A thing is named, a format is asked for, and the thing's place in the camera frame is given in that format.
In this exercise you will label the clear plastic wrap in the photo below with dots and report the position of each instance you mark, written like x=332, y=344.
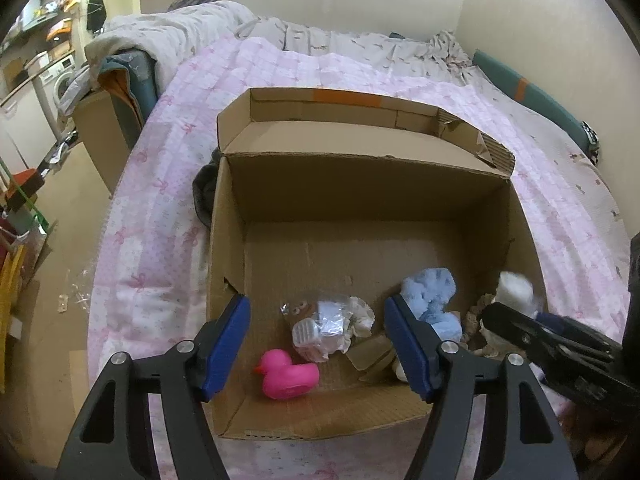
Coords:
x=75, y=290

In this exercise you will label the black hanging bag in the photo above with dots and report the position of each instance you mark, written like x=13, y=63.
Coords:
x=95, y=10

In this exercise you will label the clear plastic packet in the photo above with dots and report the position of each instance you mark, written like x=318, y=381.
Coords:
x=320, y=332

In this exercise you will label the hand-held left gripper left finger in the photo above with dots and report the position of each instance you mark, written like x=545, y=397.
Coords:
x=227, y=345

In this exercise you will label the cream lace scrunchie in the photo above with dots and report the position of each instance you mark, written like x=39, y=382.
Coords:
x=477, y=317

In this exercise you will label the white fluffy pompom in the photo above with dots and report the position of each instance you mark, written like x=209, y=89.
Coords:
x=517, y=287

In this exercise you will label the brown bedside box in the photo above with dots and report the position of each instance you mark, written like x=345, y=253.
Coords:
x=97, y=130

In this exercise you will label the person's right forearm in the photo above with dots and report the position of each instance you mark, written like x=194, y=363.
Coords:
x=585, y=435

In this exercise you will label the yellow wooden frame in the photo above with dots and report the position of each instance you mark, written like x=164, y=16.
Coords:
x=10, y=280

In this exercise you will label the green broom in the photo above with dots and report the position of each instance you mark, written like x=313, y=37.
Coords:
x=30, y=205

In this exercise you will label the brown cardboard piece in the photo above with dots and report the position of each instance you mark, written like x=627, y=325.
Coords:
x=372, y=355

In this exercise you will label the cardboard box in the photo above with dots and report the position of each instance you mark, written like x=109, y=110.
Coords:
x=360, y=200

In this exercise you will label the pink rubber duck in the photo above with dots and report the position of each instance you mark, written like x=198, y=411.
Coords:
x=290, y=375

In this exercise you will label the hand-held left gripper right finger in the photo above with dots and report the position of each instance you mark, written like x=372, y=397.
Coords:
x=407, y=345

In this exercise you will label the teal and orange blanket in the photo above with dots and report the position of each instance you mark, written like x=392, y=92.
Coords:
x=125, y=85

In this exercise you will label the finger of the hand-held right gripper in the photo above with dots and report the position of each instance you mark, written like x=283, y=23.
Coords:
x=515, y=325
x=560, y=322

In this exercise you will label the white kitchen cabinet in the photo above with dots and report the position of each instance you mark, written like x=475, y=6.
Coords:
x=25, y=120

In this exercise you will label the pink bow-print blanket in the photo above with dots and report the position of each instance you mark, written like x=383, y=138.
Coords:
x=165, y=125

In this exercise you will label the dark cloth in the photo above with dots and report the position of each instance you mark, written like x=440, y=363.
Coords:
x=205, y=195

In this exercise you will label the cluttered wall shelf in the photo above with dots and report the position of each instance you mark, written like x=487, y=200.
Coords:
x=45, y=10

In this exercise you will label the orange and brown block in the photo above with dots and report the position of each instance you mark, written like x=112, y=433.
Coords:
x=25, y=180

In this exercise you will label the cream ruffled cloth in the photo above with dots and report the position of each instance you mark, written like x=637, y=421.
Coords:
x=362, y=317

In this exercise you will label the white washing machine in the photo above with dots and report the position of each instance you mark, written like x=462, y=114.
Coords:
x=57, y=87

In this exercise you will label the teal pad with orange tape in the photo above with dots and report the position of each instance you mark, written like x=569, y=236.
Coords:
x=540, y=95

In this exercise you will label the grey rumpled quilt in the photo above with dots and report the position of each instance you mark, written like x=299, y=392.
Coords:
x=165, y=30

